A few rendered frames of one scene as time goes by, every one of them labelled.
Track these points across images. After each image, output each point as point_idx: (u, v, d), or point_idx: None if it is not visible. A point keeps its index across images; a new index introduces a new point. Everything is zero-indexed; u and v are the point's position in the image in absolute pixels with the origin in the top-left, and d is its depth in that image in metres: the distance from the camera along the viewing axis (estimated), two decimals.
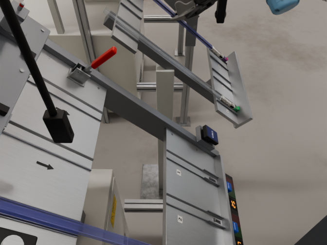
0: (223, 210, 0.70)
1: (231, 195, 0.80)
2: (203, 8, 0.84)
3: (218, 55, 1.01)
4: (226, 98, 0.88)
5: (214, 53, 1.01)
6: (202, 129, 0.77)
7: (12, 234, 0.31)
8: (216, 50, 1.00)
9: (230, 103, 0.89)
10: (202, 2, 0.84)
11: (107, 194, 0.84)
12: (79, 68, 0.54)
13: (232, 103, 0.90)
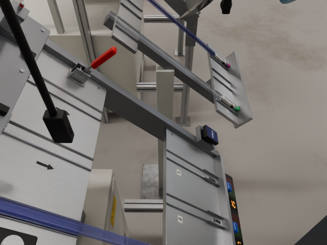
0: (223, 210, 0.70)
1: (231, 195, 0.80)
2: None
3: (220, 61, 1.04)
4: (226, 98, 0.88)
5: (217, 59, 1.03)
6: (202, 129, 0.77)
7: (12, 234, 0.31)
8: (219, 57, 1.03)
9: (230, 103, 0.89)
10: None
11: (107, 194, 0.84)
12: (79, 68, 0.54)
13: (232, 103, 0.90)
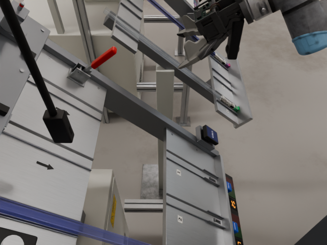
0: (223, 210, 0.70)
1: (231, 195, 0.80)
2: (219, 41, 0.68)
3: (220, 61, 1.04)
4: (226, 98, 0.88)
5: (217, 59, 1.03)
6: (202, 129, 0.77)
7: (12, 234, 0.31)
8: (219, 57, 1.03)
9: (230, 103, 0.89)
10: (211, 37, 0.68)
11: (107, 194, 0.84)
12: (79, 68, 0.54)
13: (232, 103, 0.90)
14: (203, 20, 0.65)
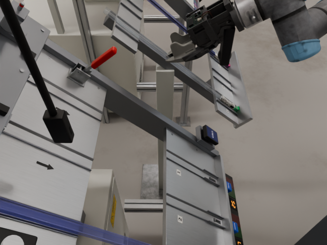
0: (223, 210, 0.70)
1: (231, 195, 0.80)
2: (204, 51, 0.70)
3: None
4: (226, 98, 0.88)
5: (217, 59, 1.03)
6: (202, 129, 0.77)
7: (12, 234, 0.31)
8: None
9: (230, 103, 0.89)
10: (203, 43, 0.70)
11: (107, 194, 0.84)
12: (79, 68, 0.54)
13: (232, 103, 0.90)
14: (195, 28, 0.66)
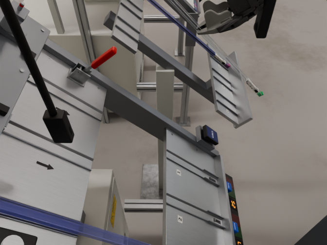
0: (223, 210, 0.70)
1: (231, 195, 0.80)
2: (242, 19, 0.63)
3: (220, 61, 1.04)
4: (251, 81, 0.83)
5: (217, 59, 1.03)
6: (202, 129, 0.77)
7: (12, 234, 0.31)
8: (219, 57, 1.03)
9: (255, 87, 0.84)
10: (241, 11, 0.63)
11: (107, 194, 0.84)
12: (79, 68, 0.54)
13: (256, 87, 0.85)
14: None
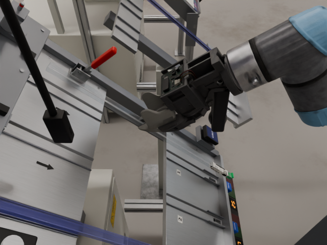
0: (223, 210, 0.70)
1: (231, 195, 0.80)
2: (187, 121, 0.50)
3: None
4: (217, 166, 0.69)
5: None
6: (202, 129, 0.77)
7: (12, 234, 0.31)
8: None
9: (223, 170, 0.70)
10: (185, 111, 0.50)
11: (107, 194, 0.84)
12: (79, 68, 0.54)
13: (225, 170, 0.71)
14: (172, 94, 0.47)
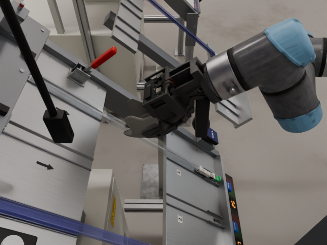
0: (223, 210, 0.70)
1: (231, 195, 0.80)
2: (169, 128, 0.51)
3: None
4: (204, 169, 0.71)
5: None
6: None
7: (12, 234, 0.31)
8: None
9: (209, 174, 0.72)
10: (167, 118, 0.51)
11: (107, 194, 0.84)
12: (79, 68, 0.54)
13: (211, 174, 0.72)
14: (153, 102, 0.48)
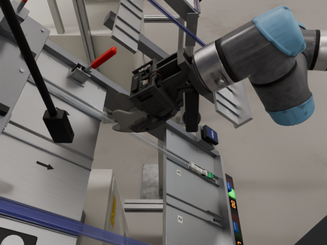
0: (223, 210, 0.70)
1: (231, 195, 0.80)
2: (157, 122, 0.50)
3: None
4: (195, 166, 0.69)
5: None
6: (202, 129, 0.77)
7: (12, 234, 0.31)
8: None
9: (202, 171, 0.70)
10: (155, 112, 0.50)
11: (107, 194, 0.84)
12: (79, 68, 0.54)
13: (204, 171, 0.71)
14: (140, 95, 0.47)
